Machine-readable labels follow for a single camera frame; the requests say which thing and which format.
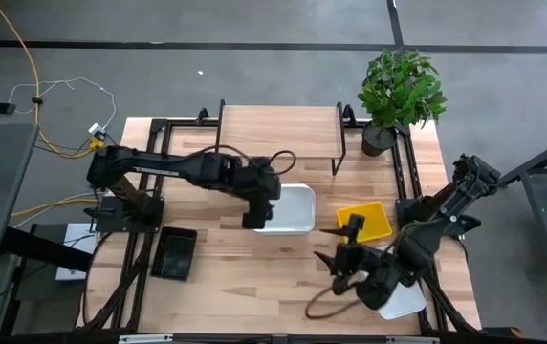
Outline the long yellow cable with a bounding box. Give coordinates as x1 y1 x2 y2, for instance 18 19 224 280
0 0 107 160

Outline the yellow plastic basket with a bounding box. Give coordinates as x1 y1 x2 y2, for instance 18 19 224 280
335 200 393 244

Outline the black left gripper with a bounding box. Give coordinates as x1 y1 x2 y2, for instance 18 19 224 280
232 164 283 229

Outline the wooden shelf with black legs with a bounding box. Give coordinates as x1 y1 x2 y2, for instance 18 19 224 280
214 98 348 177

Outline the short yellow cable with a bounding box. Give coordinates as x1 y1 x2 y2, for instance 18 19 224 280
10 197 98 219

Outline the dark metal stand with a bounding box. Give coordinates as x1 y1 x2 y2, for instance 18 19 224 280
496 131 547 279

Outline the green potted plant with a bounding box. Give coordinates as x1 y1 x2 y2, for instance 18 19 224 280
357 47 449 131

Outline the thin white cable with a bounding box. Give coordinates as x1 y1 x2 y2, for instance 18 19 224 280
8 76 118 131

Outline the dark gripper cable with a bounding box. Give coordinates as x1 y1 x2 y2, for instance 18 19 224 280
304 285 368 320
172 144 297 177

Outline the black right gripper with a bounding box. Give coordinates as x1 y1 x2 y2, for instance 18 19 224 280
314 213 402 310

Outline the black plastic basket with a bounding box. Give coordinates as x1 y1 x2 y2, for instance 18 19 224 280
150 226 199 282

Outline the white box device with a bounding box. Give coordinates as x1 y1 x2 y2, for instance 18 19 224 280
55 223 97 282

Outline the black plant pot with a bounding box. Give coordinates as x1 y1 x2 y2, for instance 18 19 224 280
361 121 398 158

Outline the black aluminium table frame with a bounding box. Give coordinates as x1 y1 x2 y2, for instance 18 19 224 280
75 102 483 344

